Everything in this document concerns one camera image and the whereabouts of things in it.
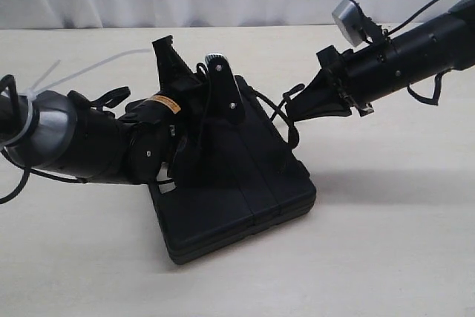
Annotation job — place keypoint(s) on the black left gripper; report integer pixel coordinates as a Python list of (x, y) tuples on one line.
[(166, 126)]

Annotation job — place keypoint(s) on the black plastic case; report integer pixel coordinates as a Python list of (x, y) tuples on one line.
[(250, 181)]

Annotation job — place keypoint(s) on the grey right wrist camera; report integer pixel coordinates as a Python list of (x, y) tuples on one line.
[(348, 17)]

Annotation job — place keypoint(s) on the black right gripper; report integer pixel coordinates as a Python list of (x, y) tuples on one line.
[(416, 60)]

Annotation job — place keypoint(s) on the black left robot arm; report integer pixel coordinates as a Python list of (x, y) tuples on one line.
[(109, 140)]

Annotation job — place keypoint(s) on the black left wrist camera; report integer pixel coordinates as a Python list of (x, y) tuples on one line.
[(226, 96)]

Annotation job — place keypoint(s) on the white zip tie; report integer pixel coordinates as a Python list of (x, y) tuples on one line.
[(55, 83)]

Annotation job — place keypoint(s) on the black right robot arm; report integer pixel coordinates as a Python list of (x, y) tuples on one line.
[(464, 5)]

